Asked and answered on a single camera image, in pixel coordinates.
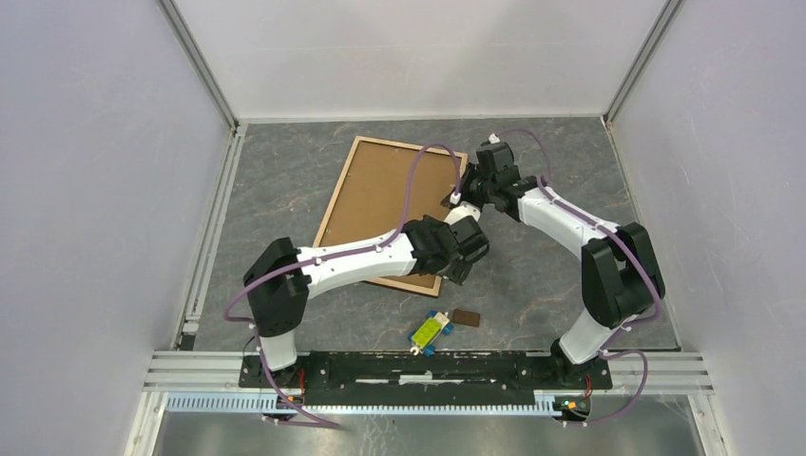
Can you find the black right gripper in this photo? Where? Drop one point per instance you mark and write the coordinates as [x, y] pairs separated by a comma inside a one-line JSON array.
[[471, 171]]

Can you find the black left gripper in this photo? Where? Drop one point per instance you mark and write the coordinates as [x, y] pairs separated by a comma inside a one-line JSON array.
[[459, 268]]

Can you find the brown frame backing board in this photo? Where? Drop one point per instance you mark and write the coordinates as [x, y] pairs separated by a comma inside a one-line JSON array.
[[369, 198]]

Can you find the light wooden picture frame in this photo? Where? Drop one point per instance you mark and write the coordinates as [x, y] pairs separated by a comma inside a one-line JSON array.
[[422, 285]]

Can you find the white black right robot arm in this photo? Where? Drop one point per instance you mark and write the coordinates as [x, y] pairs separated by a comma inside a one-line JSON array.
[[621, 280]]

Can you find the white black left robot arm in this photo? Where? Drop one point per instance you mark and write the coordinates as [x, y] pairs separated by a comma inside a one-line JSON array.
[[281, 282]]

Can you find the small brown block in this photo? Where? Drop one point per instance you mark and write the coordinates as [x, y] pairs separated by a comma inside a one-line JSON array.
[[466, 318]]

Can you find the yellow green toy car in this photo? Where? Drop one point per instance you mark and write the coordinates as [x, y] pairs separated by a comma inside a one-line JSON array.
[[422, 339]]

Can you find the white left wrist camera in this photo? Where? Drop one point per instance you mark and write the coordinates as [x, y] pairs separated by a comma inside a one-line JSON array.
[[459, 209]]

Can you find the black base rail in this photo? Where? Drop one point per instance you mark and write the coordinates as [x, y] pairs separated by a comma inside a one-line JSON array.
[[448, 378]]

